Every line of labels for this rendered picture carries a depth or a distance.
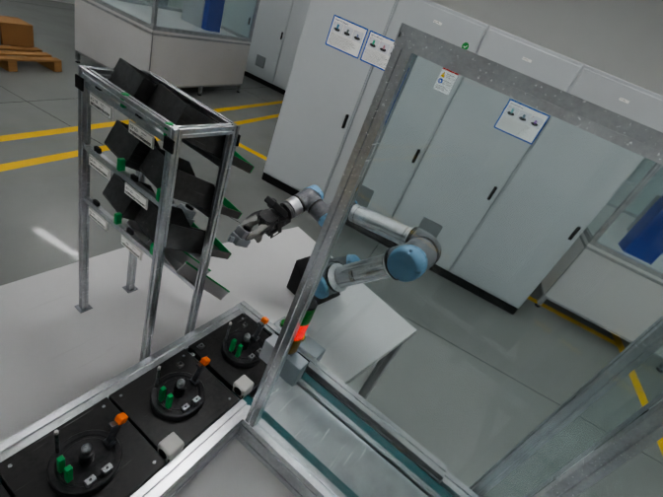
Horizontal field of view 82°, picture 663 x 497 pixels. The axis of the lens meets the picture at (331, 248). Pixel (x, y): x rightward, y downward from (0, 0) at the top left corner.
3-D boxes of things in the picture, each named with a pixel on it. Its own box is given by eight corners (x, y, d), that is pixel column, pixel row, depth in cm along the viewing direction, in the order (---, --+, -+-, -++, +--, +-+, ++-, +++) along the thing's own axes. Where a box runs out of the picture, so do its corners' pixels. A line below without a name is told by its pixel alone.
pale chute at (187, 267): (201, 278, 144) (210, 269, 145) (221, 300, 138) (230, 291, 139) (155, 247, 119) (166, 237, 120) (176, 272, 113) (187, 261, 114)
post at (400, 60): (252, 413, 110) (402, 47, 59) (259, 420, 109) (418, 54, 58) (245, 420, 108) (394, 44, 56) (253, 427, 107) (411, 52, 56)
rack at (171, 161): (131, 283, 147) (151, 69, 106) (195, 341, 136) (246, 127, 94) (74, 306, 130) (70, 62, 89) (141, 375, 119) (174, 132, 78)
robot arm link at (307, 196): (328, 193, 148) (313, 178, 150) (306, 206, 143) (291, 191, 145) (324, 205, 154) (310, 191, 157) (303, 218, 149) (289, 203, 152)
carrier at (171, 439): (184, 352, 120) (189, 324, 113) (238, 402, 113) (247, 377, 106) (108, 399, 101) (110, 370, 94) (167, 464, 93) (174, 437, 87)
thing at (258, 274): (296, 230, 226) (298, 226, 225) (414, 333, 186) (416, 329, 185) (186, 255, 175) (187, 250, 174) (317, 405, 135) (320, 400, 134)
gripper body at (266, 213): (269, 240, 142) (294, 224, 147) (267, 224, 135) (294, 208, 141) (257, 228, 145) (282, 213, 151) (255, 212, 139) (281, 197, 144)
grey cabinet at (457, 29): (325, 193, 487) (401, -7, 371) (390, 228, 471) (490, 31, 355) (306, 205, 442) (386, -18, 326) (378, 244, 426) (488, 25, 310)
